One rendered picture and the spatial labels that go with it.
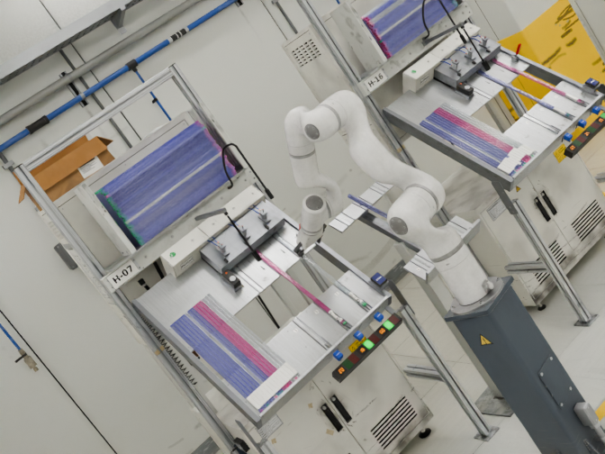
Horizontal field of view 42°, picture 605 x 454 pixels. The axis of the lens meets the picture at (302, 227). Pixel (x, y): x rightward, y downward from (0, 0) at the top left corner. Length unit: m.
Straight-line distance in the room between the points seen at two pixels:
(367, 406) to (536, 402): 0.88
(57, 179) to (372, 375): 1.53
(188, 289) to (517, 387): 1.27
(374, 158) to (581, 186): 1.84
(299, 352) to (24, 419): 2.08
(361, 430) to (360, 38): 1.74
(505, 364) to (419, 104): 1.50
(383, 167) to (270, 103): 2.68
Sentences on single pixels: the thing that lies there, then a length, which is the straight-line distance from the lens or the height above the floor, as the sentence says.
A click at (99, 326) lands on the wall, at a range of 4.57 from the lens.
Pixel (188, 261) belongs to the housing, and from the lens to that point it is 3.09.
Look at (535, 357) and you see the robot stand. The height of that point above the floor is 0.45.
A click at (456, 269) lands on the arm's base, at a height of 0.84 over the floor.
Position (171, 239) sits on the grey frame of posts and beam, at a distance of 3.13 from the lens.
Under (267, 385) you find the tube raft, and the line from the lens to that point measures 2.80.
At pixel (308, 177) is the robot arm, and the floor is 1.30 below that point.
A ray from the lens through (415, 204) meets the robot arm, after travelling 2.39.
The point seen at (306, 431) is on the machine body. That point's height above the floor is 0.43.
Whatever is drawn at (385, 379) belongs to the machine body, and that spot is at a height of 0.34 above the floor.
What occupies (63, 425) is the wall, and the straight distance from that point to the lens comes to 4.59.
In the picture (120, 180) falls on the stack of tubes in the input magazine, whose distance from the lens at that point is 3.07.
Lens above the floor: 1.69
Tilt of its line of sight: 11 degrees down
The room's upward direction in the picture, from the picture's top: 35 degrees counter-clockwise
